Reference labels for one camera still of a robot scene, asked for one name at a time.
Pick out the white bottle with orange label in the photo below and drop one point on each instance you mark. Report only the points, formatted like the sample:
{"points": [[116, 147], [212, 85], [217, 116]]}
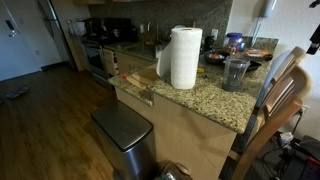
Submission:
{"points": [[216, 56]]}

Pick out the dark blue ceramic bowl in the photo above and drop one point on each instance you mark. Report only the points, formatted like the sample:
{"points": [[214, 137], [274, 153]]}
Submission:
{"points": [[213, 60]]}

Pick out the wooden cutting board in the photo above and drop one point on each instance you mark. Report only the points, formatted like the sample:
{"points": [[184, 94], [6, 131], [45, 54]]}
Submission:
{"points": [[143, 76]]}

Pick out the white paper towel roll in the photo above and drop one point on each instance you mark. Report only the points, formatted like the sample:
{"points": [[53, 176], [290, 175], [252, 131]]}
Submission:
{"points": [[182, 56]]}

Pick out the small yellow object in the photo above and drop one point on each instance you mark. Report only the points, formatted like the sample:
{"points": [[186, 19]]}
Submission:
{"points": [[200, 70]]}

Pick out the stainless steel trash can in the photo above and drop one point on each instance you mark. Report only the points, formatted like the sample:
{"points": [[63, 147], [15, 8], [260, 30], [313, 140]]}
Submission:
{"points": [[125, 133]]}

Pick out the curved metal faucet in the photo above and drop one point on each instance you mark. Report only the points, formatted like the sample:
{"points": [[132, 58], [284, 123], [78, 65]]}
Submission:
{"points": [[154, 28]]}

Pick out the black coffee maker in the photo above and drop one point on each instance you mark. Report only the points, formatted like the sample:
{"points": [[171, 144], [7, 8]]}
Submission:
{"points": [[208, 43]]}

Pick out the clear plastic cup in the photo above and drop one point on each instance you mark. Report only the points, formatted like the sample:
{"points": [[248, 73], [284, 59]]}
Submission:
{"points": [[234, 73]]}

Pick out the black and steel stove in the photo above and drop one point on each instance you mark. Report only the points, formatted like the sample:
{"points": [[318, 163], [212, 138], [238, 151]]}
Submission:
{"points": [[100, 40]]}

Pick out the black plastic food tray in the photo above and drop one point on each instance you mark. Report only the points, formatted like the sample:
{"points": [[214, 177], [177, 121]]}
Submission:
{"points": [[254, 65]]}

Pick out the orange snack packet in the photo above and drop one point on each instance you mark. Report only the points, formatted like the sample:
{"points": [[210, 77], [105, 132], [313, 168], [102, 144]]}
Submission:
{"points": [[256, 52]]}

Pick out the stainless steel refrigerator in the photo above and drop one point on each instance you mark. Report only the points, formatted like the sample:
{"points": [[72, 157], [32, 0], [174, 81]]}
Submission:
{"points": [[58, 30]]}

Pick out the light wooden slatted chair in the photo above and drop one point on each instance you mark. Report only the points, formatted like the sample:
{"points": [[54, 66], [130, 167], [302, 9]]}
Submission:
{"points": [[283, 65], [283, 106]]}

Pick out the dark shoes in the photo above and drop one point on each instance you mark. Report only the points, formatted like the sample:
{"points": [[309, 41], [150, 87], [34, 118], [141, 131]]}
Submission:
{"points": [[17, 92]]}

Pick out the white door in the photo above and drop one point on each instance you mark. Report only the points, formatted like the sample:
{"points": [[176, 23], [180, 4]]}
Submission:
{"points": [[16, 43]]}

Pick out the black and red bag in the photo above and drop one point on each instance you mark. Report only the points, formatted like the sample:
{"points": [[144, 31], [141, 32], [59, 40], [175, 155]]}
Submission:
{"points": [[303, 163]]}

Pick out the white wall outlet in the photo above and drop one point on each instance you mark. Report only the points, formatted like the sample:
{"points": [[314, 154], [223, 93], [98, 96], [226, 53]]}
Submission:
{"points": [[214, 33]]}

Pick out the white wall phone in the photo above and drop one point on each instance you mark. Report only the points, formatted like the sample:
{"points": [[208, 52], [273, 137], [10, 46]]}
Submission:
{"points": [[266, 8]]}

